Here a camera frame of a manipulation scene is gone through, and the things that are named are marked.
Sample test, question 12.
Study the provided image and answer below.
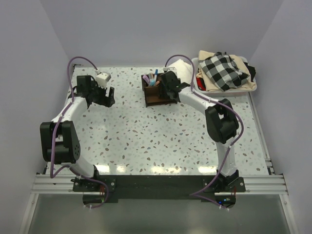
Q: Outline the brown wooden desk organizer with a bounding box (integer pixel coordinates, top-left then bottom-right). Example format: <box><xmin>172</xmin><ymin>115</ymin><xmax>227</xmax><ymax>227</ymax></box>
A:
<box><xmin>141</xmin><ymin>75</ymin><xmax>177</xmax><ymax>107</ymax></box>

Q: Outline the blue white marker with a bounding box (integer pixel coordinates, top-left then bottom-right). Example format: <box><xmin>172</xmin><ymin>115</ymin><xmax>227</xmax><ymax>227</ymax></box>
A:
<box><xmin>153</xmin><ymin>69</ymin><xmax>158</xmax><ymax>82</ymax></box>

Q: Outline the pink highlighter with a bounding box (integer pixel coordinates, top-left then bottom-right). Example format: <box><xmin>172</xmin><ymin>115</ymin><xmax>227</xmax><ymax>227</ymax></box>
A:
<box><xmin>143</xmin><ymin>75</ymin><xmax>150</xmax><ymax>86</ymax></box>

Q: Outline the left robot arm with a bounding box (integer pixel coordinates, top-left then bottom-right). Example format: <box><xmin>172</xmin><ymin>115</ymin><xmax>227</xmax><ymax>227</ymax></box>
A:
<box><xmin>40</xmin><ymin>72</ymin><xmax>115</xmax><ymax>191</ymax></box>

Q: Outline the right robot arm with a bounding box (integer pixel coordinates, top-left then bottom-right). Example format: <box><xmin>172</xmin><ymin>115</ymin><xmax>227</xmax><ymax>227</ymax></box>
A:
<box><xmin>159</xmin><ymin>71</ymin><xmax>243</xmax><ymax>196</ymax></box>

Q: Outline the white folded towel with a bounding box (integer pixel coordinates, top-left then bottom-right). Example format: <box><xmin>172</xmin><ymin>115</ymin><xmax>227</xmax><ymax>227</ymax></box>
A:
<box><xmin>165</xmin><ymin>59</ymin><xmax>195</xmax><ymax>84</ymax></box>

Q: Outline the red item in basket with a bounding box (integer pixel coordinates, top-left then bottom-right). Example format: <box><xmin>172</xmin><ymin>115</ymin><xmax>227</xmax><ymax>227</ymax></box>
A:
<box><xmin>196</xmin><ymin>78</ymin><xmax>206</xmax><ymax>91</ymax></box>

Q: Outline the checkered black white cloth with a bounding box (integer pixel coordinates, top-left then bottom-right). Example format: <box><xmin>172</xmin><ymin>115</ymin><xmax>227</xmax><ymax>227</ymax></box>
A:
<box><xmin>197</xmin><ymin>51</ymin><xmax>251</xmax><ymax>92</ymax></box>

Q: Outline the white laundry basket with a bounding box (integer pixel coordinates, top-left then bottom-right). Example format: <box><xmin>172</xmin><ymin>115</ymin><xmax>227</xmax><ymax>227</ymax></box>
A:
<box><xmin>190</xmin><ymin>55</ymin><xmax>258</xmax><ymax>96</ymax></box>

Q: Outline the beige cloth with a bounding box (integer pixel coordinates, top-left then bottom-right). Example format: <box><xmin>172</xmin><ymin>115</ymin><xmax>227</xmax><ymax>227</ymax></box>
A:
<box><xmin>197</xmin><ymin>50</ymin><xmax>258</xmax><ymax>93</ymax></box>

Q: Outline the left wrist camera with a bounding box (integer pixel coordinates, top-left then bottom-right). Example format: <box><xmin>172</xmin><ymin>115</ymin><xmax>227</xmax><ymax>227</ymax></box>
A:
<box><xmin>95</xmin><ymin>72</ymin><xmax>111</xmax><ymax>89</ymax></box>

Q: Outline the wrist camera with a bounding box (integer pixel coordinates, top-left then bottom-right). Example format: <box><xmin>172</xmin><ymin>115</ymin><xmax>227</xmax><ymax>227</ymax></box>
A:
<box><xmin>95</xmin><ymin>72</ymin><xmax>111</xmax><ymax>89</ymax></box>
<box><xmin>163</xmin><ymin>67</ymin><xmax>177</xmax><ymax>76</ymax></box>

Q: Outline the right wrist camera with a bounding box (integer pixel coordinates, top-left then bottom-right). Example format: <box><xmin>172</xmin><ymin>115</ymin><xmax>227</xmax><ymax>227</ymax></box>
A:
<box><xmin>163</xmin><ymin>67</ymin><xmax>177</xmax><ymax>76</ymax></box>

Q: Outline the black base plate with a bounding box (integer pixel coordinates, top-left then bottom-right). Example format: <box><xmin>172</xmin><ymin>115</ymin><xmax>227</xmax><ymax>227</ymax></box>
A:
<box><xmin>71</xmin><ymin>175</ymin><xmax>246</xmax><ymax>208</ymax></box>

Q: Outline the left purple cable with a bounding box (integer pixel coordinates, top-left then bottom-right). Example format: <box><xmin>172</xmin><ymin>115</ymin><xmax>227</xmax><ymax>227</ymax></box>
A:
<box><xmin>50</xmin><ymin>56</ymin><xmax>109</xmax><ymax>209</ymax></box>

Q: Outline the purple cable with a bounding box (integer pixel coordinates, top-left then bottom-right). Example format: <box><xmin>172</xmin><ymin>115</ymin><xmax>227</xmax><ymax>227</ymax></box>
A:
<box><xmin>50</xmin><ymin>56</ymin><xmax>109</xmax><ymax>209</ymax></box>
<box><xmin>164</xmin><ymin>54</ymin><xmax>245</xmax><ymax>203</ymax></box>

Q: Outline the aluminium rail frame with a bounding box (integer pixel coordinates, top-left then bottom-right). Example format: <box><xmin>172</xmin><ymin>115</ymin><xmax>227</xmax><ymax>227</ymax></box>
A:
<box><xmin>18</xmin><ymin>156</ymin><xmax>299</xmax><ymax>234</ymax></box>

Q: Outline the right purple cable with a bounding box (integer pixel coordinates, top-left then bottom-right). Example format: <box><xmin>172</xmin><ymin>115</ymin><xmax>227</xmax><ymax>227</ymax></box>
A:
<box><xmin>164</xmin><ymin>54</ymin><xmax>245</xmax><ymax>203</ymax></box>

